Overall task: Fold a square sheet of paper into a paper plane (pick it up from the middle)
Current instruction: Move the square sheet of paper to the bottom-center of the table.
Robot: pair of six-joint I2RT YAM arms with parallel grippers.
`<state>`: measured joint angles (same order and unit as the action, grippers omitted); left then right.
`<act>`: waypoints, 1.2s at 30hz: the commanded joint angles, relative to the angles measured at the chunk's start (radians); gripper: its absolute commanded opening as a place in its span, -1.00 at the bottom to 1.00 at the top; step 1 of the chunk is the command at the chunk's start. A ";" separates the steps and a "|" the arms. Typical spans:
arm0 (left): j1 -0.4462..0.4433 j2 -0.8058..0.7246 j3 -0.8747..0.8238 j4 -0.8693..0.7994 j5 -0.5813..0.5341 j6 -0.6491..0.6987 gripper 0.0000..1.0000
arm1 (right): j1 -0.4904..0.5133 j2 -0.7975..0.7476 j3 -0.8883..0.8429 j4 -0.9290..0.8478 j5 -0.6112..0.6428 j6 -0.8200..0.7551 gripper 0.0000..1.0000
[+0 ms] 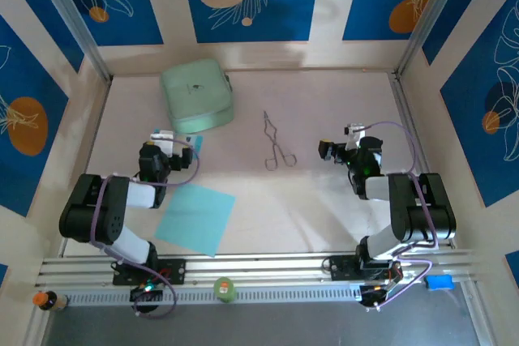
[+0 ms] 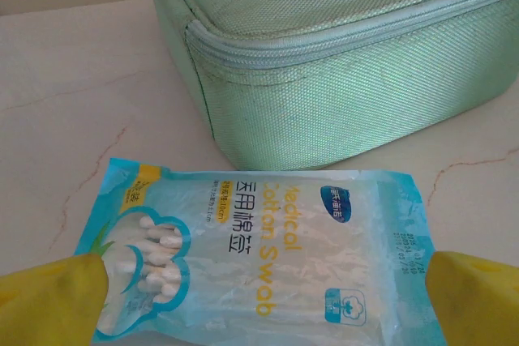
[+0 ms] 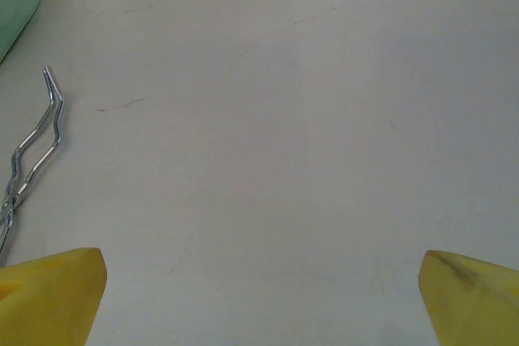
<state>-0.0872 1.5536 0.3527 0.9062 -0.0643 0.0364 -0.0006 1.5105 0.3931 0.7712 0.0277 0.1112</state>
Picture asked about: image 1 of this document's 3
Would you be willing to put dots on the light blue cloth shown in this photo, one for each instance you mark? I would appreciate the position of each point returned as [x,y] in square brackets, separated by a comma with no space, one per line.
[194,220]

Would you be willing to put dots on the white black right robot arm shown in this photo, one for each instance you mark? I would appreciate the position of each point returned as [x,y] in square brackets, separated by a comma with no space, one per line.
[421,216]

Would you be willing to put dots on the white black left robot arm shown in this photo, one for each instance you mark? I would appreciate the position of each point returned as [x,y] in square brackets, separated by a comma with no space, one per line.
[89,216]

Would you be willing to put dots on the blue snack packet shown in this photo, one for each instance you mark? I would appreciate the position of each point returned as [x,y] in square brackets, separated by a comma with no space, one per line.
[196,142]

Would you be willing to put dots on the mint green zipper case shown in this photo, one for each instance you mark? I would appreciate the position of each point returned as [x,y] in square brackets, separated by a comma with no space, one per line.
[196,95]

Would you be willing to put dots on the black controller board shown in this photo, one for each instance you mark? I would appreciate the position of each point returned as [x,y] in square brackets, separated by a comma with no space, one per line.
[371,295]
[144,295]

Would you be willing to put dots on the blue rectangular box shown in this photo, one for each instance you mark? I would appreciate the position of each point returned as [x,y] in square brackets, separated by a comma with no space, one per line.
[438,282]

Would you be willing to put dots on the brown bottle orange cap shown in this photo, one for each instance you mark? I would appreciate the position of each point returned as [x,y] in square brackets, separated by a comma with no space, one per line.
[48,300]

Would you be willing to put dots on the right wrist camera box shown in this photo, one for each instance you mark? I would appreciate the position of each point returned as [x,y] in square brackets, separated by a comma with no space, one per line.
[353,131]

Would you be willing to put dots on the aluminium side rail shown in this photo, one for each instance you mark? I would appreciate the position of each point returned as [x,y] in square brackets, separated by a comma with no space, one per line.
[97,119]
[409,119]

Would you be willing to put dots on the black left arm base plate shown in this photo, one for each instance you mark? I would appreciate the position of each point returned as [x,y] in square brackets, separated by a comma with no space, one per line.
[176,271]

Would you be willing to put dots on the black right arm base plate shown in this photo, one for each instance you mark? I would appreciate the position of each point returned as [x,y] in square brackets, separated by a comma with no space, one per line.
[340,267]

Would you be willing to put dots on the aluminium mounting rail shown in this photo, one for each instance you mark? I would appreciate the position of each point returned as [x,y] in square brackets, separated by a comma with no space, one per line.
[259,265]

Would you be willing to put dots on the aluminium frame post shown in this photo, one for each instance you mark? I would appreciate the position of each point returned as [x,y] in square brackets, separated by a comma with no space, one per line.
[69,9]
[434,9]

